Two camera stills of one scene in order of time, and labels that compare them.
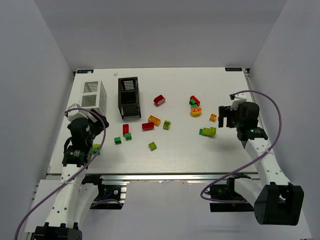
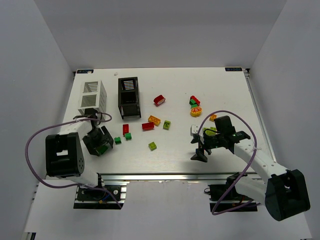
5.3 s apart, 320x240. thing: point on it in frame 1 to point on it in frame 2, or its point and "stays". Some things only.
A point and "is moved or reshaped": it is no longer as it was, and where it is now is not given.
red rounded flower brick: [159, 99] stays
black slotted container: [129, 97] stays
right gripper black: [225, 116] to [203, 143]
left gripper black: [99, 122] to [99, 144]
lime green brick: [210, 131] stays
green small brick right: [128, 136] stays
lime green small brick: [166, 125] stays
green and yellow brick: [95, 147] is moved or reshaped
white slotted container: [94, 96] stays
